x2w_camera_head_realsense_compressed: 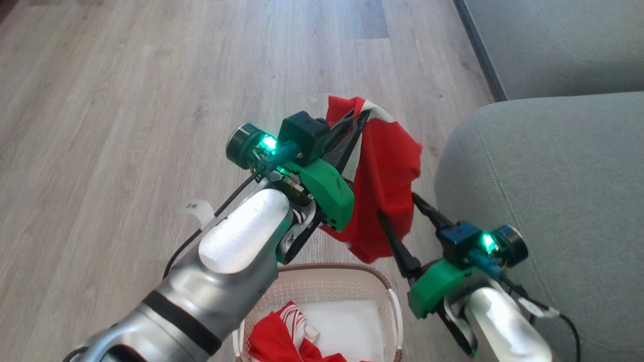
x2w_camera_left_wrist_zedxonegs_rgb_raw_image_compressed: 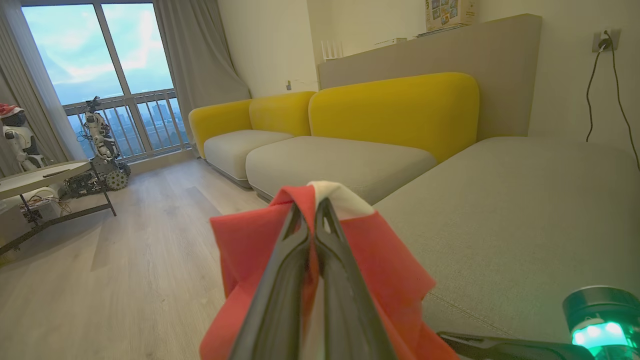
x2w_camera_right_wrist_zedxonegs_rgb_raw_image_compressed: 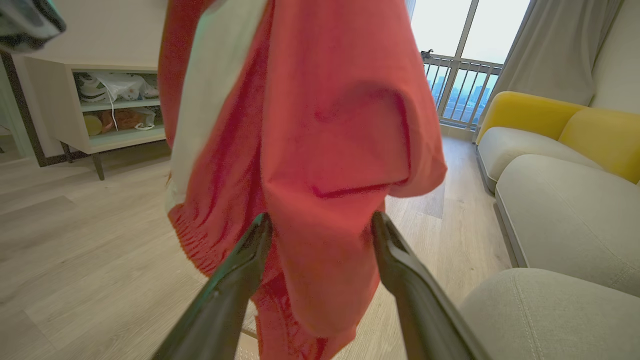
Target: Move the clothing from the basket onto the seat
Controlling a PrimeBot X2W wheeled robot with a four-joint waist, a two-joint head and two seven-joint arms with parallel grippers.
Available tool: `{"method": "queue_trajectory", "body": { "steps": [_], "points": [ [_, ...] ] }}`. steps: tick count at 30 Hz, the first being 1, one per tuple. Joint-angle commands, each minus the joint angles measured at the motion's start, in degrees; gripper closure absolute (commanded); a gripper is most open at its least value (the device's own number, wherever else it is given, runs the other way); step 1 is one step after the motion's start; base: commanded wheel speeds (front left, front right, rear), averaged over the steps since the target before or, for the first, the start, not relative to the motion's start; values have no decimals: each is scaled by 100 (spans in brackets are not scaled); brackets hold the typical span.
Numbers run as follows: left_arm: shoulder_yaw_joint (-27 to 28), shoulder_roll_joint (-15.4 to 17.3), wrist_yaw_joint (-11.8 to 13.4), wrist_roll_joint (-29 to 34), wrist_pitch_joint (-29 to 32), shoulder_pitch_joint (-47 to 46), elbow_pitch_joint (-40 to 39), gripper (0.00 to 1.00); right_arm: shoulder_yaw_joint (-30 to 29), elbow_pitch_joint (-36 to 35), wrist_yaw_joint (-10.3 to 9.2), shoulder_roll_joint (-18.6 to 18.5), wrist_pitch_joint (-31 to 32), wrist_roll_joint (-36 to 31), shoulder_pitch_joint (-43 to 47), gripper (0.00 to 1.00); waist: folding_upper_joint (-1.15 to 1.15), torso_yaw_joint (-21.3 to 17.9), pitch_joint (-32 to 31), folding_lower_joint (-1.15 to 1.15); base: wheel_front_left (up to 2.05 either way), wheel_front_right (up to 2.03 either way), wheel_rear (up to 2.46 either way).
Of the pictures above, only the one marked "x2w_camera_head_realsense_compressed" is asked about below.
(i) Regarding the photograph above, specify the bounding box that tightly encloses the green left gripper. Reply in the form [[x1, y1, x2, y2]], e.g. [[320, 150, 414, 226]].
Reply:
[[282, 111, 372, 233]]

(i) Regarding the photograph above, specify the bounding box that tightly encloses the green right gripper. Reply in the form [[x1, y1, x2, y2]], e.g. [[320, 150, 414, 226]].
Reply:
[[377, 193, 476, 320]]

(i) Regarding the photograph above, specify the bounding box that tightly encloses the red garment with white stripes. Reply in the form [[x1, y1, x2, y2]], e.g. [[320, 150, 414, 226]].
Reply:
[[319, 96, 423, 264]]

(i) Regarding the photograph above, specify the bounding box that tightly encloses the beige plastic laundry basket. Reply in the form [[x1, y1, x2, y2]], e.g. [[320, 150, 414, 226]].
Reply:
[[233, 263, 404, 362]]

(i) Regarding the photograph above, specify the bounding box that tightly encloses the white cloth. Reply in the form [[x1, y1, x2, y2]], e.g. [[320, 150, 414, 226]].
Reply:
[[301, 300, 386, 362]]

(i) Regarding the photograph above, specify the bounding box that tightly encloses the grey fabric sofa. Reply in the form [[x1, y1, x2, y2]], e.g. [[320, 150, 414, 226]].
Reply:
[[435, 0, 644, 362]]

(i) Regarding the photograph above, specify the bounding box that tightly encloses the red white striped garment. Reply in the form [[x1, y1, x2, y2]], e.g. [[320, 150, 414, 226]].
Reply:
[[249, 301, 373, 362]]

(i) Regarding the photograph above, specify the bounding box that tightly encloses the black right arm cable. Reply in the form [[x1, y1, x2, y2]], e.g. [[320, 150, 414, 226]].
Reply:
[[468, 249, 582, 362]]

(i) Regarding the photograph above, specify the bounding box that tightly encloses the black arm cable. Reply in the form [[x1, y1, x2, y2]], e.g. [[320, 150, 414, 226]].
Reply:
[[162, 141, 302, 280], [468, 249, 582, 362]]

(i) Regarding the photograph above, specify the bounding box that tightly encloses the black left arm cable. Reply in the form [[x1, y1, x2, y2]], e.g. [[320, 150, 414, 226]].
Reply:
[[162, 141, 302, 280]]

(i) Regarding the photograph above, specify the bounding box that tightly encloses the white paper cable tag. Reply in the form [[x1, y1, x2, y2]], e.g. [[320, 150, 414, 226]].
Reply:
[[518, 297, 560, 320], [179, 199, 217, 230]]

